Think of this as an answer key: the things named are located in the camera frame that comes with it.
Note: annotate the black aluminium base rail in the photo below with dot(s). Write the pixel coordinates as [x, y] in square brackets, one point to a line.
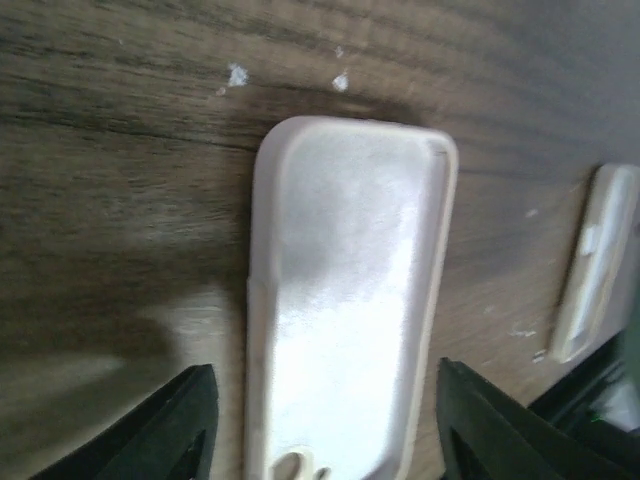
[596, 404]

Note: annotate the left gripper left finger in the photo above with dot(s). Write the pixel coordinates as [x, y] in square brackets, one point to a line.
[170, 435]

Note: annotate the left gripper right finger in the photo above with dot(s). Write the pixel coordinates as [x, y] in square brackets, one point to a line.
[479, 425]

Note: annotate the beige phone case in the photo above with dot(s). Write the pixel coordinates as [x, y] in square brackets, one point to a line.
[349, 227]
[606, 226]

